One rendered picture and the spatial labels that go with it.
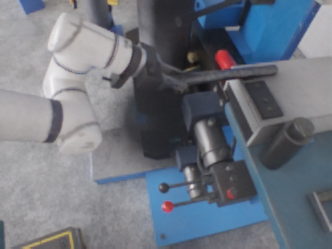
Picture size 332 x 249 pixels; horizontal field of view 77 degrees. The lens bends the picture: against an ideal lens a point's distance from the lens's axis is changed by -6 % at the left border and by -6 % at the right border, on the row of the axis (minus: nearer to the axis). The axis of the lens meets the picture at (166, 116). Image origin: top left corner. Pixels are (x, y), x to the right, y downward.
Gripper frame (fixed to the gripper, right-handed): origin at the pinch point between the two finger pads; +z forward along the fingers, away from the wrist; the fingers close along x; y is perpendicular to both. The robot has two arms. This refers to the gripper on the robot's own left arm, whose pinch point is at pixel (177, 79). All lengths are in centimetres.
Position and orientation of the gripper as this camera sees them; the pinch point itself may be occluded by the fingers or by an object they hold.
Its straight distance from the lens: 64.2
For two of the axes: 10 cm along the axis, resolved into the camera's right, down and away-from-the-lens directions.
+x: -2.0, -8.1, 5.5
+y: 6.0, -5.4, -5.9
